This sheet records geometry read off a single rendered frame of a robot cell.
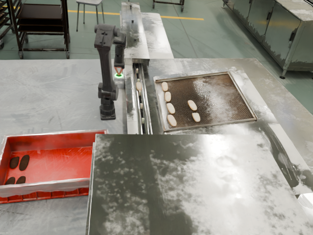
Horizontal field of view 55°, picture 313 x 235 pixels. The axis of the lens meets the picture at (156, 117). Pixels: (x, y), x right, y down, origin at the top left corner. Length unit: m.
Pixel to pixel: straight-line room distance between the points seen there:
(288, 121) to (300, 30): 2.24
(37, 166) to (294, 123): 1.50
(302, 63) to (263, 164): 3.55
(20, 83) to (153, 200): 1.53
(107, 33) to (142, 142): 0.71
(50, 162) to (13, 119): 0.40
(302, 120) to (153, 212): 1.53
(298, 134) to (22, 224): 1.53
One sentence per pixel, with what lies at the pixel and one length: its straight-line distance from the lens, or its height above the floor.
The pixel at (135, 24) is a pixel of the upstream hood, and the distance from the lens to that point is 2.75.
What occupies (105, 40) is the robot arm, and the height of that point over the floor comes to 1.31.
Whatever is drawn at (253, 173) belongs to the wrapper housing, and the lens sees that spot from 0.89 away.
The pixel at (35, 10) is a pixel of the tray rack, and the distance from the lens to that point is 4.24.
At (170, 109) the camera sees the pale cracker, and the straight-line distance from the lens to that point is 1.71.
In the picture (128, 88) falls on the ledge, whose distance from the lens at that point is 1.94.
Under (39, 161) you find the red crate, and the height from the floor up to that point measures 0.82.
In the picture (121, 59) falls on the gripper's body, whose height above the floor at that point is 1.03.
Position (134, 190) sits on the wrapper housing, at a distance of 0.77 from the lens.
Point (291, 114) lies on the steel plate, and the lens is 2.14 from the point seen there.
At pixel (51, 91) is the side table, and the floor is 0.82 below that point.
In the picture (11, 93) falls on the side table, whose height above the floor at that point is 0.82.
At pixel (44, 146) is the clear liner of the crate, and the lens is 1.57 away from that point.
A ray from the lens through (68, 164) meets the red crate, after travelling 1.49.
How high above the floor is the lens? 1.90
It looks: 37 degrees down
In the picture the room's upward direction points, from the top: 7 degrees clockwise
